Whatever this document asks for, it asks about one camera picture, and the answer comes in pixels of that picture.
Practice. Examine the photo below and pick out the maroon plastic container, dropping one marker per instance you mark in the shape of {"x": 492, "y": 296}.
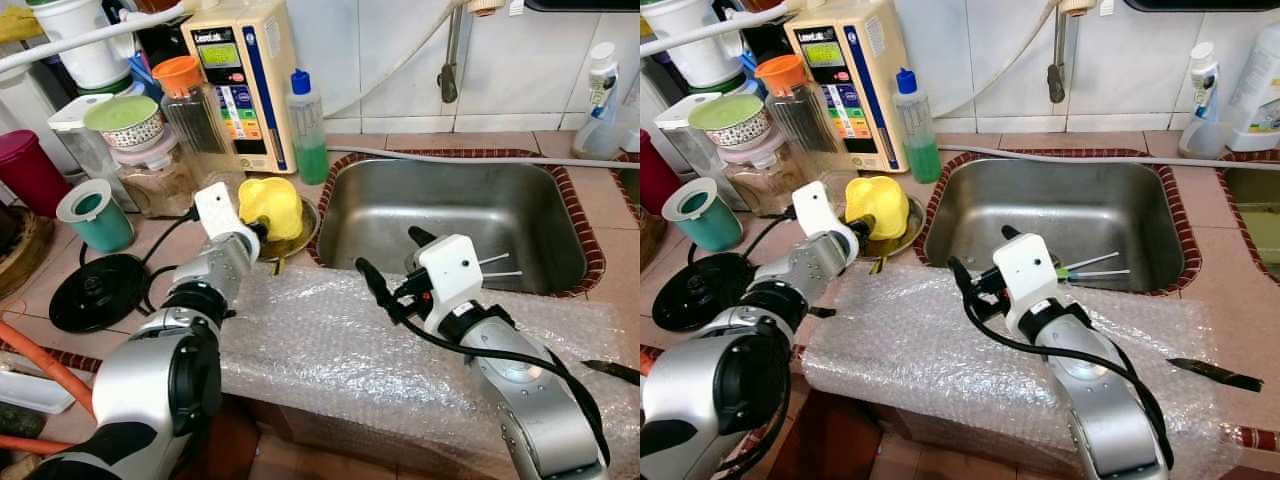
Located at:
{"x": 658, "y": 175}
{"x": 30, "y": 175}

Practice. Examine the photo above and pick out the flat white plastic object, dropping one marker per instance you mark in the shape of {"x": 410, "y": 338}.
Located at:
{"x": 30, "y": 392}

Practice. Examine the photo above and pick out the white detergent bottle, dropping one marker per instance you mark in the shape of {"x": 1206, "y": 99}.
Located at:
{"x": 632, "y": 110}
{"x": 1258, "y": 100}

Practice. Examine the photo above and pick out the blue plastic object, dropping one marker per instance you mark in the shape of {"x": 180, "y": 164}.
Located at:
{"x": 143, "y": 78}
{"x": 750, "y": 75}

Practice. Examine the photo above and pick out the black appliance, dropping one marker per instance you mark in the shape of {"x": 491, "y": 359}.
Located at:
{"x": 770, "y": 40}
{"x": 165, "y": 40}

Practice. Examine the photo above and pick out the clear jar with orange lid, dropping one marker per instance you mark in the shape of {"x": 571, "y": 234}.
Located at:
{"x": 195, "y": 120}
{"x": 800, "y": 120}

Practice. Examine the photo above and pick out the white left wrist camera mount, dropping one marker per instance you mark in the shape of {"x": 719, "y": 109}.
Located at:
{"x": 820, "y": 215}
{"x": 215, "y": 210}

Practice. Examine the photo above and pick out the grey wall tap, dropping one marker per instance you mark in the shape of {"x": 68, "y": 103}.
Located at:
{"x": 450, "y": 60}
{"x": 1059, "y": 60}

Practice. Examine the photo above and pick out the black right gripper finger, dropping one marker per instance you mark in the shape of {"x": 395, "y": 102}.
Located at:
{"x": 378, "y": 290}
{"x": 1012, "y": 233}
{"x": 965, "y": 278}
{"x": 422, "y": 237}

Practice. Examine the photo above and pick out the pink lidded powder jar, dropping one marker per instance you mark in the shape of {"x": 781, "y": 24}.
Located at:
{"x": 160, "y": 190}
{"x": 765, "y": 190}

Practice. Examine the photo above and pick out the cream water ionizer machine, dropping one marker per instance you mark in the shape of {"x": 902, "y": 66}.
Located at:
{"x": 870, "y": 60}
{"x": 265, "y": 60}

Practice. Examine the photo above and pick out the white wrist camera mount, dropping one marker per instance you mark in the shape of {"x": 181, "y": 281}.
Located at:
{"x": 1025, "y": 280}
{"x": 215, "y": 210}
{"x": 820, "y": 215}
{"x": 450, "y": 280}

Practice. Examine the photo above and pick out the white pipe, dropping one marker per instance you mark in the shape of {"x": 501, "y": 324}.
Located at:
{"x": 100, "y": 35}
{"x": 720, "y": 30}

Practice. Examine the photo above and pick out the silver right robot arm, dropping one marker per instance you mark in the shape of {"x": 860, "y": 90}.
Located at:
{"x": 1110, "y": 420}
{"x": 530, "y": 410}

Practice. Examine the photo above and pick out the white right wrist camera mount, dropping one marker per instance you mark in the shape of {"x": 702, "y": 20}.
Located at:
{"x": 1025, "y": 280}
{"x": 450, "y": 280}

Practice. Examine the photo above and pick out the thin white tube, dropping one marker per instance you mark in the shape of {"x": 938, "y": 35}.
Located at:
{"x": 385, "y": 85}
{"x": 995, "y": 85}

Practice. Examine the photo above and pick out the yellow cloth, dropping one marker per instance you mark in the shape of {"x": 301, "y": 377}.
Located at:
{"x": 20, "y": 25}

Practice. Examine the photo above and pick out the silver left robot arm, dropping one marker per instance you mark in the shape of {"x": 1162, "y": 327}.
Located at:
{"x": 700, "y": 400}
{"x": 140, "y": 380}

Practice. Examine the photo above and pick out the clear bubble wrap sheet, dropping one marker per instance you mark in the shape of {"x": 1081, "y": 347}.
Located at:
{"x": 920, "y": 345}
{"x": 320, "y": 340}

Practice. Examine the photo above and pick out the brown wicker basket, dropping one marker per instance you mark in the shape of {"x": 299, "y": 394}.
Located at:
{"x": 20, "y": 255}
{"x": 650, "y": 240}

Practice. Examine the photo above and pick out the small steel sink basin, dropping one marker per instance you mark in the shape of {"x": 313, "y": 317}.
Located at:
{"x": 1255, "y": 175}
{"x": 630, "y": 185}

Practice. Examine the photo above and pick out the black tape strip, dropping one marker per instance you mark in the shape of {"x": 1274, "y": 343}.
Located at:
{"x": 1215, "y": 375}
{"x": 610, "y": 372}

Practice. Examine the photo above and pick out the green soap bottle blue cap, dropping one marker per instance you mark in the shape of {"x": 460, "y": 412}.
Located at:
{"x": 310, "y": 160}
{"x": 920, "y": 160}

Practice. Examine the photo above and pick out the black frying pan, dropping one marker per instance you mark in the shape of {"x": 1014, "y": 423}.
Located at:
{"x": 1200, "y": 5}

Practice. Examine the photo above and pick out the cream tap connector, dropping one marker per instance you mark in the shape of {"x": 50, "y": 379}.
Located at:
{"x": 1080, "y": 6}
{"x": 485, "y": 6}

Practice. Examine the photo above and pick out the black round kettle base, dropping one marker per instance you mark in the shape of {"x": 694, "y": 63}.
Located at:
{"x": 715, "y": 295}
{"x": 95, "y": 295}

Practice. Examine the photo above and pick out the teal cup with white funnel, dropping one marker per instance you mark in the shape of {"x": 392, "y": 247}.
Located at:
{"x": 715, "y": 230}
{"x": 105, "y": 230}

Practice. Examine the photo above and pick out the clear container with white lid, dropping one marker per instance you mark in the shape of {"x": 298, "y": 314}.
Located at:
{"x": 75, "y": 140}
{"x": 685, "y": 135}

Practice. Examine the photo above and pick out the large steel sink basin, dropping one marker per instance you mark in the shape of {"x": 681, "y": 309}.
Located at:
{"x": 450, "y": 200}
{"x": 1060, "y": 200}

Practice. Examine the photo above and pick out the patterned bowl with green lid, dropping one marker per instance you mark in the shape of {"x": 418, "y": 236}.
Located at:
{"x": 120, "y": 112}
{"x": 730, "y": 112}

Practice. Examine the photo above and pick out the clear plastic cup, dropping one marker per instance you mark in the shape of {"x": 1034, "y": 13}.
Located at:
{"x": 598, "y": 140}
{"x": 1205, "y": 140}

